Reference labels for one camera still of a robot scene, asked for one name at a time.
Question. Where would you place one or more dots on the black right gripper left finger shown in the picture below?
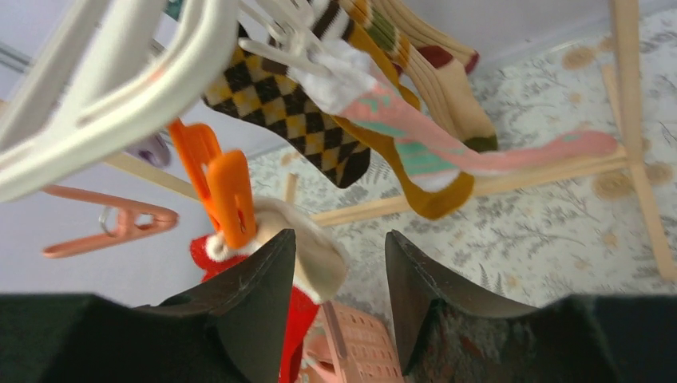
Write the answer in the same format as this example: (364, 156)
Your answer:
(86, 338)

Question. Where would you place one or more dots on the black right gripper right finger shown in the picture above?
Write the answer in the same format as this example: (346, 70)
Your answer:
(449, 329)

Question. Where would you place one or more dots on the pink laundry basket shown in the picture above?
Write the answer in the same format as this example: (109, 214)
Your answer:
(348, 345)

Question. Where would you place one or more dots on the red snowflake sock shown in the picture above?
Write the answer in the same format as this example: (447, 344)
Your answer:
(290, 268)

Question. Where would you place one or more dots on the brown argyle sock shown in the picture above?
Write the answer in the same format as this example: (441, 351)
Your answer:
(258, 91)

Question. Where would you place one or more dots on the white plastic clip hanger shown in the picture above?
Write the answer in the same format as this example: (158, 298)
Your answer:
(93, 91)

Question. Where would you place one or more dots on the mustard yellow sock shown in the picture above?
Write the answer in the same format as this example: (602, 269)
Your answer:
(432, 187)

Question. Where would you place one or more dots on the pink clothes peg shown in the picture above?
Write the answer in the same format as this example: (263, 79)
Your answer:
(122, 220)

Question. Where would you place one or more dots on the orange clothes peg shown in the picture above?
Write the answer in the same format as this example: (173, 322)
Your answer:
(221, 180)

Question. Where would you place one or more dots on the floral patterned mat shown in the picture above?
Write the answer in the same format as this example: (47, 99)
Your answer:
(532, 245)

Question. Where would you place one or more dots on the pink green patterned sock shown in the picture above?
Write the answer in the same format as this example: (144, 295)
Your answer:
(347, 83)

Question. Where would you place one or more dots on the beige maroon striped sock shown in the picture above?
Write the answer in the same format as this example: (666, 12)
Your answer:
(437, 66)

